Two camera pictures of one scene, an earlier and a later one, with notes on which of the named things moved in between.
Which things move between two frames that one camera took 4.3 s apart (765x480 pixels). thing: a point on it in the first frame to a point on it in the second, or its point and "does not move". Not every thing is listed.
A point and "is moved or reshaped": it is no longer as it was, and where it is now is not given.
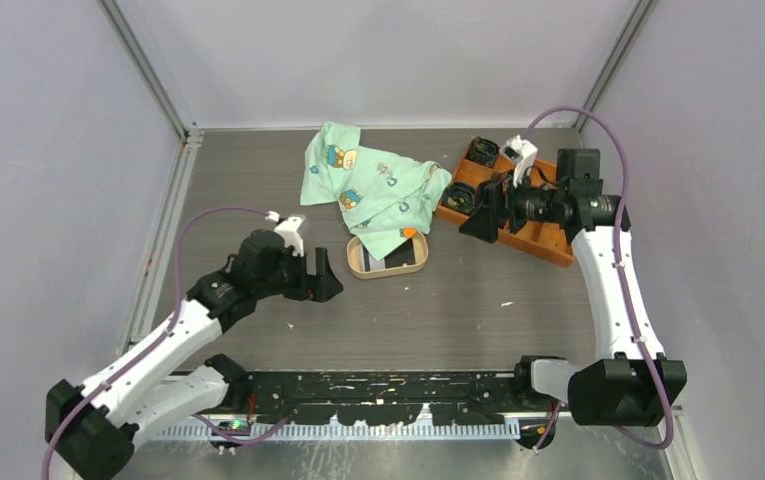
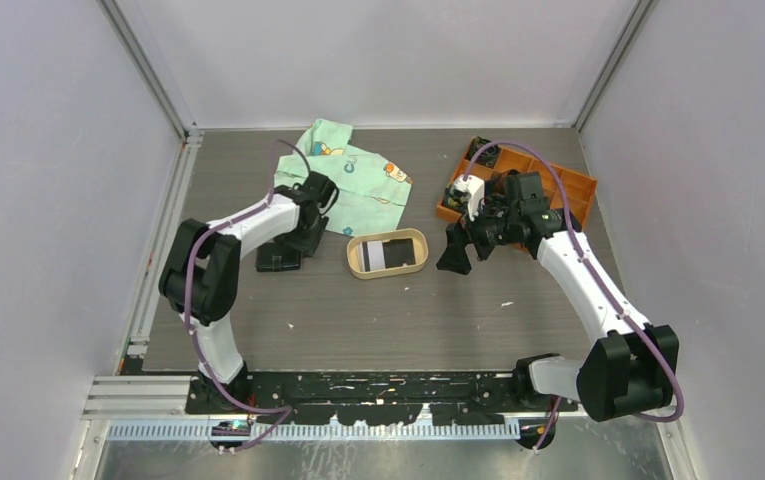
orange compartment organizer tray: [480, 161] does not move
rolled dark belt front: [459, 196] does not move
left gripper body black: [289, 277] to [307, 238]
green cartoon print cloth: [384, 198] is moved or reshaped
